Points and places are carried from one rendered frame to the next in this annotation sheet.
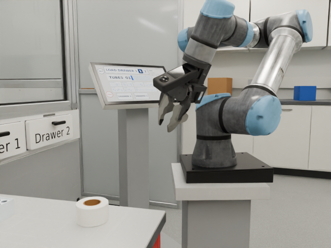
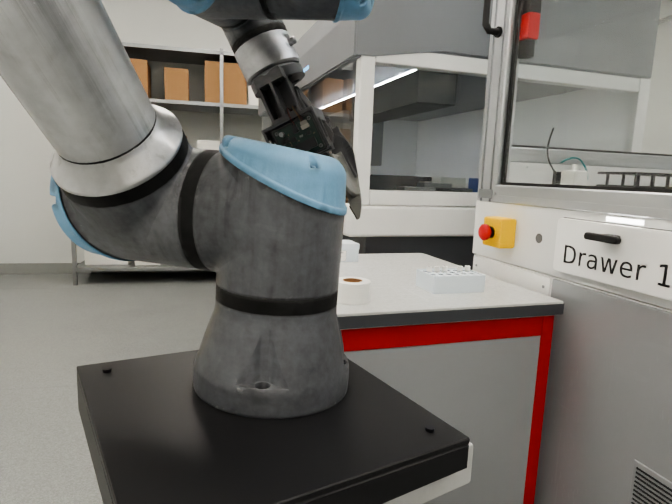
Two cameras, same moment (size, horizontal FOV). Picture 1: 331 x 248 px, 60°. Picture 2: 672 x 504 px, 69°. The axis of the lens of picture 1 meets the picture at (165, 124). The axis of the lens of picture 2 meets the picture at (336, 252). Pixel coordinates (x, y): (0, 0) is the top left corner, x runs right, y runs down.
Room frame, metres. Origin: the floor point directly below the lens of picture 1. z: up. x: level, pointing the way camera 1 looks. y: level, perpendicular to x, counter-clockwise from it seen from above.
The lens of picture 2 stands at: (1.37, -0.36, 1.00)
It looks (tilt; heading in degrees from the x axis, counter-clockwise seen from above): 9 degrees down; 148
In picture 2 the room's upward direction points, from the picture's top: 2 degrees clockwise
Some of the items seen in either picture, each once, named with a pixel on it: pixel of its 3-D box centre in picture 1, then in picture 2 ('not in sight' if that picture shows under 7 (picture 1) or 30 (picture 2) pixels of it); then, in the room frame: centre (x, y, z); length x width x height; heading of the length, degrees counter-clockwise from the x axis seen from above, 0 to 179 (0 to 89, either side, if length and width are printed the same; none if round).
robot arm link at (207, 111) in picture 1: (215, 113); (275, 212); (0.95, -0.16, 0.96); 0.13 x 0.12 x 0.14; 46
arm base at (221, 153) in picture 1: (214, 148); (275, 332); (0.95, -0.16, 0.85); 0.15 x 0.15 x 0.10
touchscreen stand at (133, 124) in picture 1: (137, 173); not in sight; (1.77, 0.18, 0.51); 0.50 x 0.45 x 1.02; 35
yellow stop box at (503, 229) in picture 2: not in sight; (497, 232); (0.56, 0.61, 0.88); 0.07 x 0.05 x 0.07; 166
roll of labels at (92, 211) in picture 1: (92, 211); (352, 290); (0.60, 0.16, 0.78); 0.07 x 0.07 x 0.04
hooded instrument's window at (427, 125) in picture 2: not in sight; (397, 151); (-0.70, 1.28, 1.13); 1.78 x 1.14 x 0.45; 166
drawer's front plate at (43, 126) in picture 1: (51, 130); not in sight; (1.19, 0.48, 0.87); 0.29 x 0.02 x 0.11; 166
